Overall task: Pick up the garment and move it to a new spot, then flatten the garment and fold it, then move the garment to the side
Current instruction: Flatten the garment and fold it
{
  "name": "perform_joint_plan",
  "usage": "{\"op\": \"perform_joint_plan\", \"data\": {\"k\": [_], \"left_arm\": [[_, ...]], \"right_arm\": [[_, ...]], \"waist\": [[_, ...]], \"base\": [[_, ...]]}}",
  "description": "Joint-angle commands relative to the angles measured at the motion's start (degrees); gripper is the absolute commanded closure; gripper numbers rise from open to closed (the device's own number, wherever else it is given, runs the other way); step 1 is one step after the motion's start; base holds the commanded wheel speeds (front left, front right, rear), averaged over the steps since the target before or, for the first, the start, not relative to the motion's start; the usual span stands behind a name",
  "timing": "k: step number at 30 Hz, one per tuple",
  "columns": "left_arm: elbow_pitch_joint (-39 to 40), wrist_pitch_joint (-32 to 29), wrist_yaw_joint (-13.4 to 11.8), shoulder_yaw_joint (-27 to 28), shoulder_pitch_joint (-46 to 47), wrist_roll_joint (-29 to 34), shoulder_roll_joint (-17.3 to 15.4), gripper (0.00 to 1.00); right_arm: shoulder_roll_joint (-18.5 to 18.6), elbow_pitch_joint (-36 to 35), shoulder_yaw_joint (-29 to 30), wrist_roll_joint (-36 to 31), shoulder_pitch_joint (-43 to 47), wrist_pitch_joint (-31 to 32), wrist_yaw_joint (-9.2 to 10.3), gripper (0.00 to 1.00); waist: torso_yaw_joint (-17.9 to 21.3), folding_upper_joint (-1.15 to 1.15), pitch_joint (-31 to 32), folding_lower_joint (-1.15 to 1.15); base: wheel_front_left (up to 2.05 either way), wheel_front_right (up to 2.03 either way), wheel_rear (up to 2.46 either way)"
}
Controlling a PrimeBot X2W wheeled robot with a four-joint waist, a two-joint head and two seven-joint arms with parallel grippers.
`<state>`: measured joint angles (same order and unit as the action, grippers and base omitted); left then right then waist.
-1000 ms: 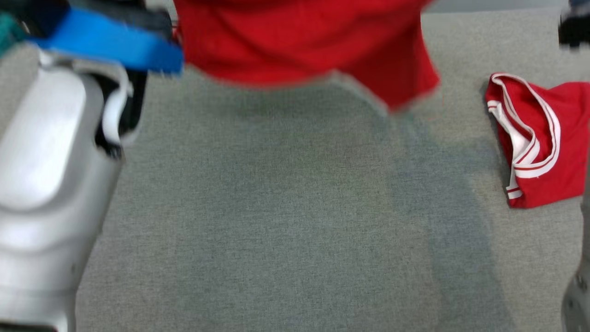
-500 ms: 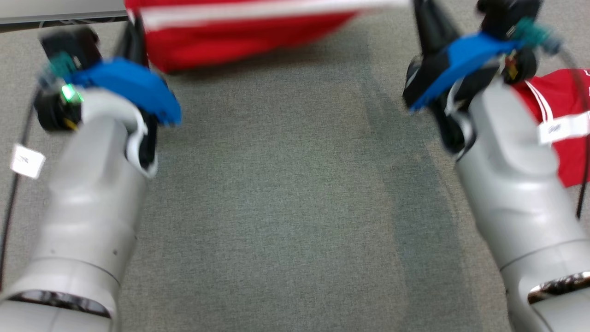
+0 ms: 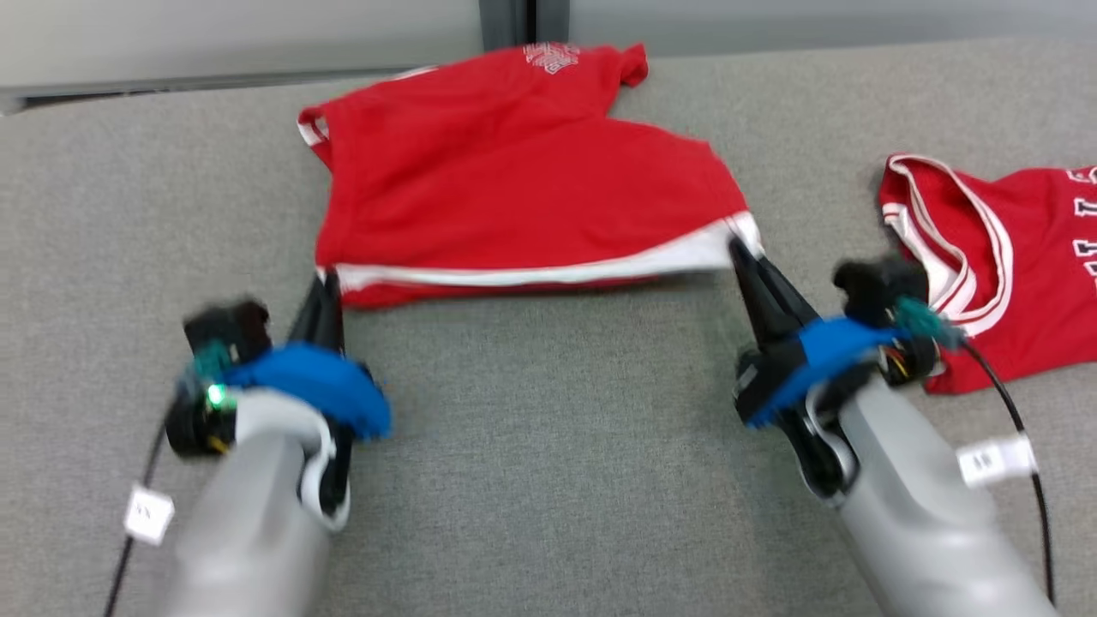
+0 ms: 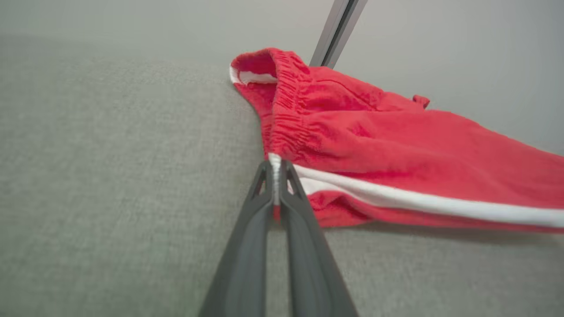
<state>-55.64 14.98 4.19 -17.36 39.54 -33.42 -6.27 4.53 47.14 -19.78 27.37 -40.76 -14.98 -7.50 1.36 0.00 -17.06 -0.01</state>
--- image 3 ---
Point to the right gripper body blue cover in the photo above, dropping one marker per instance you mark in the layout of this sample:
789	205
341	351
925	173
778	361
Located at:
823	347

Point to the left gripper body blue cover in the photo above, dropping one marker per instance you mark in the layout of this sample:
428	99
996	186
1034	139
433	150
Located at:
326	386

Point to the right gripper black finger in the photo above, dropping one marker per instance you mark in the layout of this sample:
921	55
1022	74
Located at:
758	308
788	304

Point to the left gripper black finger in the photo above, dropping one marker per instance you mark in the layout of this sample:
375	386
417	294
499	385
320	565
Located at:
336	317
313	317

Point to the red jersey with white sleeves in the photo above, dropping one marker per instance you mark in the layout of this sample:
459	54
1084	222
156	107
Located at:
1028	283

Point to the red garment with white stripe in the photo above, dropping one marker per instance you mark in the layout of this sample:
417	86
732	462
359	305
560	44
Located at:
514	180

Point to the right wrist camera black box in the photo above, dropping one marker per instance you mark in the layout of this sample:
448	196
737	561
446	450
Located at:
874	287

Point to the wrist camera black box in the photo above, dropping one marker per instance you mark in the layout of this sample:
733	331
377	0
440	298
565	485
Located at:
231	330
874	287

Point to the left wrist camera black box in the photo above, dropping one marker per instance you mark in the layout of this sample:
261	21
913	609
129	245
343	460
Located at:
231	330

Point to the grey wall baseboard rail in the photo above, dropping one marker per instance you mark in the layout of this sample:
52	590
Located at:
214	86

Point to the grey partition frame post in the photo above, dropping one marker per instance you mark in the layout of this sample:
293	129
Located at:
506	21

